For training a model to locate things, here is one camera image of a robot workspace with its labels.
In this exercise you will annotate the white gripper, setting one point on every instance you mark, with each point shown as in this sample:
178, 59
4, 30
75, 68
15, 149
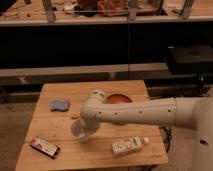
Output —
80, 131

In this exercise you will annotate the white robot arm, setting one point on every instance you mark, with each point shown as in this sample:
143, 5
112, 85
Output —
186, 112

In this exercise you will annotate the orange ceramic bowl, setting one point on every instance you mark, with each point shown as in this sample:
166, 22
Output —
118, 98

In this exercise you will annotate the small orange carrot piece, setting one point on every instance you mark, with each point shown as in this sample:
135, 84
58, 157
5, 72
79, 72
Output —
75, 117

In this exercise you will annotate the blue sponge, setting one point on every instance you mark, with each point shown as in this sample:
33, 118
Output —
58, 105

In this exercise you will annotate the wooden slatted table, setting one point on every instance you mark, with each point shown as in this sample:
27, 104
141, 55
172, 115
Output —
95, 155

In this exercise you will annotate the red black snack box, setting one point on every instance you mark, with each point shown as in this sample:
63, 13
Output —
45, 147

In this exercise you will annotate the white plastic bottle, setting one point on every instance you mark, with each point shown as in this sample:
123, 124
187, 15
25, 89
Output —
128, 145

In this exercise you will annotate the long wooden shelf bench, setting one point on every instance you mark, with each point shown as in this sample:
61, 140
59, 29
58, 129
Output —
92, 12

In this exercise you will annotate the black box on right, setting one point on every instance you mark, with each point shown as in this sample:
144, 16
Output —
190, 60

